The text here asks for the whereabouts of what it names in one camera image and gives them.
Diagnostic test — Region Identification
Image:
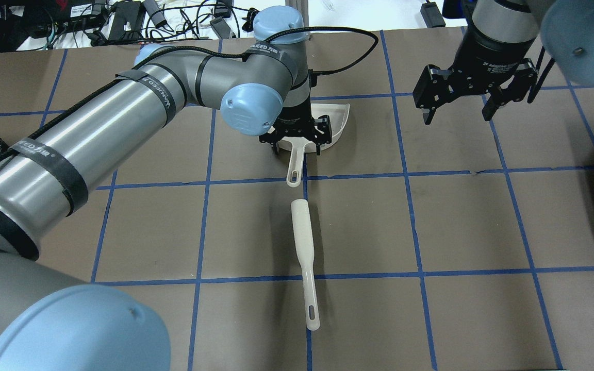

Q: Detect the black power adapter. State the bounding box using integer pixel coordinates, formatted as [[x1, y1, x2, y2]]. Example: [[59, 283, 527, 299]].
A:
[[420, 1, 446, 28]]

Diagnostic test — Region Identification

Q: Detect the beige hand brush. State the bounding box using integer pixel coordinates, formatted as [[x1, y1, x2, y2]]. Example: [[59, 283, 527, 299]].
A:
[[291, 199, 321, 331]]

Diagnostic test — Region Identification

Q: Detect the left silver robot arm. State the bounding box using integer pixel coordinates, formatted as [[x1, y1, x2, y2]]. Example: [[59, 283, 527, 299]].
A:
[[0, 6, 331, 370]]

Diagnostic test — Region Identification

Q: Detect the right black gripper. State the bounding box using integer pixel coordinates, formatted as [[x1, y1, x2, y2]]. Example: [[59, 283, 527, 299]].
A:
[[414, 26, 538, 125]]

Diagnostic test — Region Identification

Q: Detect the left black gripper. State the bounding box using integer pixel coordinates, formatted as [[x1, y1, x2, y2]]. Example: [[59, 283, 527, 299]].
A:
[[259, 101, 333, 157]]

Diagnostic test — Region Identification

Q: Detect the beige dustpan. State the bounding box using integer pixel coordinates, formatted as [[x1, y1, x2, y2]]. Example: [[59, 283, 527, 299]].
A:
[[267, 102, 350, 188]]

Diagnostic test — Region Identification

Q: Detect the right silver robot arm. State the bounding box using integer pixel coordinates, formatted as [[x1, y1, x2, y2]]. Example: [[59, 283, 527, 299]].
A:
[[413, 1, 594, 125]]

